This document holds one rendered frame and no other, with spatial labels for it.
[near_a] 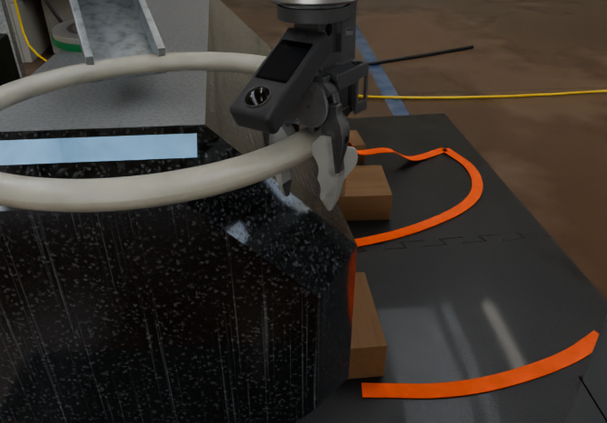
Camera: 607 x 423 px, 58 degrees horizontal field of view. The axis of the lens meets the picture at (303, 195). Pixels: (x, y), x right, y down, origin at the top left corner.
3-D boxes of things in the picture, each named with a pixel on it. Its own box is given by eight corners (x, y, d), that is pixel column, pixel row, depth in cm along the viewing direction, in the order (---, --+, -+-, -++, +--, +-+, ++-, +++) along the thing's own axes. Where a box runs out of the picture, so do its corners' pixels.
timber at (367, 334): (384, 376, 148) (387, 345, 142) (340, 380, 147) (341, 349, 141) (362, 300, 173) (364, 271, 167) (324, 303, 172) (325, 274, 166)
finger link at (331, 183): (373, 194, 61) (360, 115, 58) (345, 217, 57) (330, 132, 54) (350, 192, 63) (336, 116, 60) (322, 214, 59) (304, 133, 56)
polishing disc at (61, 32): (157, 39, 117) (157, 32, 116) (51, 49, 111) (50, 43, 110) (146, 15, 134) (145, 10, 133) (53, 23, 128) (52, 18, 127)
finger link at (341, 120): (357, 169, 56) (342, 84, 53) (349, 174, 55) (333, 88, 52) (320, 167, 59) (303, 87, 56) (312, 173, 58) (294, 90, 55)
